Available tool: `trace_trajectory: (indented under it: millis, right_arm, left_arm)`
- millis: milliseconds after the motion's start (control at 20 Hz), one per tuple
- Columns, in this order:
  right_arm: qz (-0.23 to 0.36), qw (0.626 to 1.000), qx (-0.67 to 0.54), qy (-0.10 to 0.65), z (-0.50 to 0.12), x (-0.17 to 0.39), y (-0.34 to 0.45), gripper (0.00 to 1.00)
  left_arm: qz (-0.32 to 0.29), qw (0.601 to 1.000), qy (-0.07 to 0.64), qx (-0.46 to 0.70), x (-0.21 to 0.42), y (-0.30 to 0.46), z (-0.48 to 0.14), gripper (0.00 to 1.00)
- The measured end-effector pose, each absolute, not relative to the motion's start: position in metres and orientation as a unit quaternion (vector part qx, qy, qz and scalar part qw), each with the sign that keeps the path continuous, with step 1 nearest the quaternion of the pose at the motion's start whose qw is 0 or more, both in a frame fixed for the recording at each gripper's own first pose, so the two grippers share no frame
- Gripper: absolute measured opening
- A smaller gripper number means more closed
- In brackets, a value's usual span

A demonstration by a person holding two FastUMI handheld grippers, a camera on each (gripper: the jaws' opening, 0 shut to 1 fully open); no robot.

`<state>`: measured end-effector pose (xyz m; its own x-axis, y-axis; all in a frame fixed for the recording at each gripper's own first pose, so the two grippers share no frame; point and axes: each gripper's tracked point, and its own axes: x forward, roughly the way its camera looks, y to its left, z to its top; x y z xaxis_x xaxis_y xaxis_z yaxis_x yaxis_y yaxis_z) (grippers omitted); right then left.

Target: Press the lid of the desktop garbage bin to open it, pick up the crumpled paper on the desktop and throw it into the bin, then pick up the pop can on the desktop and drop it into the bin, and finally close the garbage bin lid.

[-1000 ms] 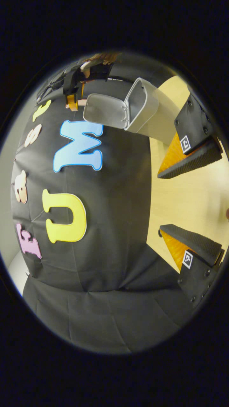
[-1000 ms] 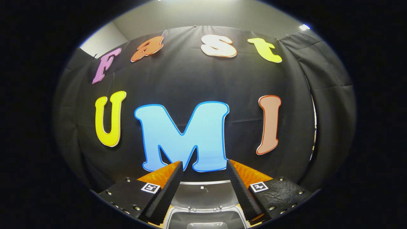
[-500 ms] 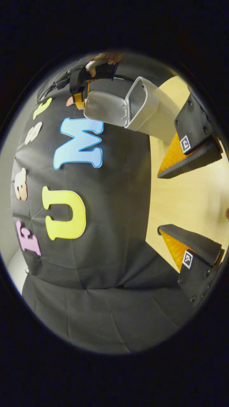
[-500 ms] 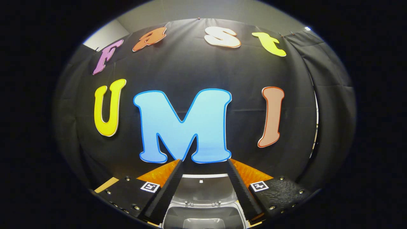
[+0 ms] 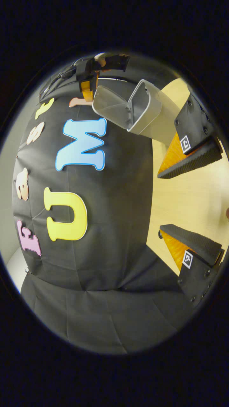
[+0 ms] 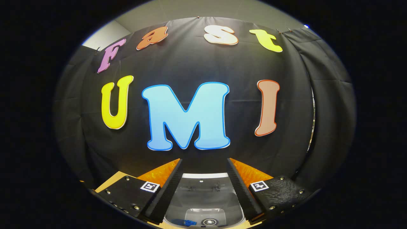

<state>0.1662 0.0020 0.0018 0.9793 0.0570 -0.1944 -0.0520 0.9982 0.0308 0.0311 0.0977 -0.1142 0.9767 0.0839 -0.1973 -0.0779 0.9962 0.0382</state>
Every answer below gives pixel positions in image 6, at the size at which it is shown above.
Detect blue paper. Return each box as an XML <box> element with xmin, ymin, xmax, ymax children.
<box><xmin>174</xmin><ymin>218</ymin><xmax>198</xmax><ymax>227</ymax></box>

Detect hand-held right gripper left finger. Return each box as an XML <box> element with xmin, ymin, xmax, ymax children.
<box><xmin>90</xmin><ymin>158</ymin><xmax>184</xmax><ymax>225</ymax></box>

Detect black backdrop cloth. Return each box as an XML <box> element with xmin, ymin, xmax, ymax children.
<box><xmin>52</xmin><ymin>17</ymin><xmax>356</xmax><ymax>191</ymax></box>

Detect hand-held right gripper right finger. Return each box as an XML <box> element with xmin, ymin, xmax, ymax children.
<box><xmin>226</xmin><ymin>157</ymin><xmax>320</xmax><ymax>225</ymax></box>

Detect wooden desktop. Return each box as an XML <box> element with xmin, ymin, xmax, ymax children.
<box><xmin>95</xmin><ymin>171</ymin><xmax>264</xmax><ymax>229</ymax></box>

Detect white desktop garbage bin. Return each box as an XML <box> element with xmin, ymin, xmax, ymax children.
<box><xmin>163</xmin><ymin>172</ymin><xmax>248</xmax><ymax>229</ymax></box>

